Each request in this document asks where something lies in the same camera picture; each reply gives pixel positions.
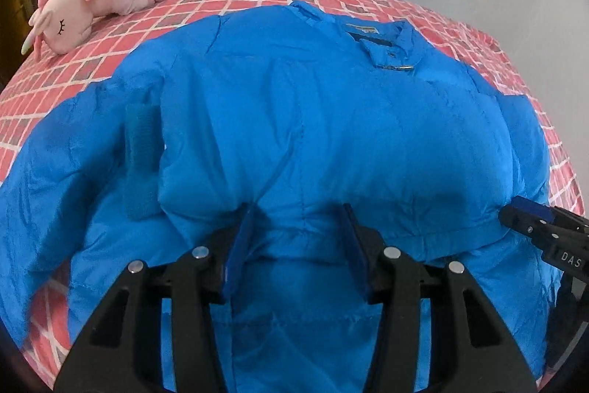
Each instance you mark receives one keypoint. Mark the red checkered bed sheet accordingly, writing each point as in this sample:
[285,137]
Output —
[37,87]

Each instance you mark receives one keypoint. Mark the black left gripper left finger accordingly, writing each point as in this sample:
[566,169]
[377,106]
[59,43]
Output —
[153,330]

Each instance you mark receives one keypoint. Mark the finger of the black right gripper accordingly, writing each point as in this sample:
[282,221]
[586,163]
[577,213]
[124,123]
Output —
[543,223]

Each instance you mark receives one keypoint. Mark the blue puffer jacket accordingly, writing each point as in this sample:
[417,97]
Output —
[295,112]

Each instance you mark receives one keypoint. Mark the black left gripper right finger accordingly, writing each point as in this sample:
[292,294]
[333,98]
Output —
[471,348]

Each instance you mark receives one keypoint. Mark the brown wooden door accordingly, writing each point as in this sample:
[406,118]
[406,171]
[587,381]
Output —
[14,30]

